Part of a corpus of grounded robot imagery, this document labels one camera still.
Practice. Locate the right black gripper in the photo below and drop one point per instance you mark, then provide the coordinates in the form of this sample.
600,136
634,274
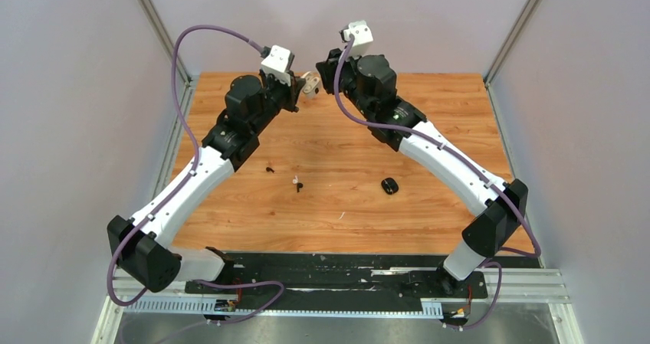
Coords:
328,70

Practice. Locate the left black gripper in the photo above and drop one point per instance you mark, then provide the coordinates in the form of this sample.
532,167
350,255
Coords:
293,92

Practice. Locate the white earbud charging case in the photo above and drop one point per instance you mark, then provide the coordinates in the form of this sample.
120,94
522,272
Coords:
312,84

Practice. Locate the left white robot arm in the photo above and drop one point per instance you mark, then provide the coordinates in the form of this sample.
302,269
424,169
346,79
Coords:
141,244

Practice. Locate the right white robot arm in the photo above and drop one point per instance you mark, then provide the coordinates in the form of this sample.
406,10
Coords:
498,206

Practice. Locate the black earbud charging case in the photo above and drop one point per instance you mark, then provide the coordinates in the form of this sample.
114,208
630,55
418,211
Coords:
390,186

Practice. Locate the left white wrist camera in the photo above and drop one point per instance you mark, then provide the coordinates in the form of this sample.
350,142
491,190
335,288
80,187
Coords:
278,63

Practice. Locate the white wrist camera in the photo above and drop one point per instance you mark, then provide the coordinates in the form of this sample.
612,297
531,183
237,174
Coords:
359,36
278,63

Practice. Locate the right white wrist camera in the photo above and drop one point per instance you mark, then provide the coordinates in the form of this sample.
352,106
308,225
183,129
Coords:
359,36

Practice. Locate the left aluminium frame post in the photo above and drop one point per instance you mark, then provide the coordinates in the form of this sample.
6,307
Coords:
158,26

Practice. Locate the aluminium frame post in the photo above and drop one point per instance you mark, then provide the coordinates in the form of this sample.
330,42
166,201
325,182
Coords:
158,26
518,27

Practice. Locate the right aluminium frame post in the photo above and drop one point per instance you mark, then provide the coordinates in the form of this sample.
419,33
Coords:
518,27

